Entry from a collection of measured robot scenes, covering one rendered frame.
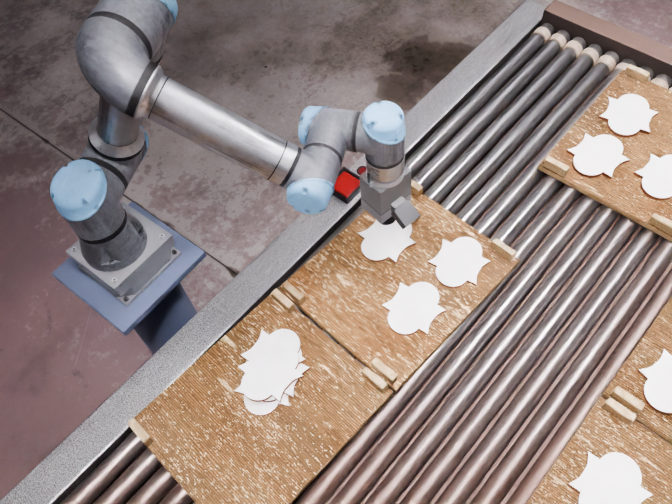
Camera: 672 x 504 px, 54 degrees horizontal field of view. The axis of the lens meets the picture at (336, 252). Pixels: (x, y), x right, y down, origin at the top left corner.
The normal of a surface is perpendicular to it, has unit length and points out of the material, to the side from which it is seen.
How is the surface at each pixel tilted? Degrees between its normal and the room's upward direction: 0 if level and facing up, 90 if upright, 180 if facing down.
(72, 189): 6
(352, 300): 0
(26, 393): 0
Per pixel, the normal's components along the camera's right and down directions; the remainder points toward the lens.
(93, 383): -0.08, -0.54
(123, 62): 0.34, -0.11
